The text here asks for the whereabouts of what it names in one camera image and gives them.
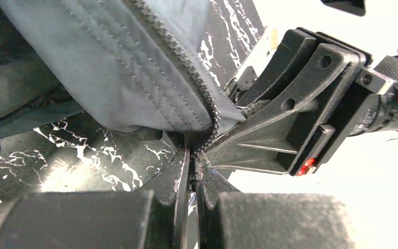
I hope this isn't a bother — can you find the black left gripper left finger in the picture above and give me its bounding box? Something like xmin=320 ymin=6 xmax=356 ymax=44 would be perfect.
xmin=0 ymin=147 xmax=190 ymax=248

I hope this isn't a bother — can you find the grey and black jacket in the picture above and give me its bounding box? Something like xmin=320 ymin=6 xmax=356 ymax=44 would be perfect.
xmin=0 ymin=0 xmax=246 ymax=249

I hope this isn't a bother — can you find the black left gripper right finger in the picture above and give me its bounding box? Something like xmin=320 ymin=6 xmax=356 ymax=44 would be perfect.
xmin=194 ymin=153 xmax=357 ymax=248

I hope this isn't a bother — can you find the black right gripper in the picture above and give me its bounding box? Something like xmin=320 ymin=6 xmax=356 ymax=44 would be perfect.
xmin=206 ymin=29 xmax=398 ymax=175

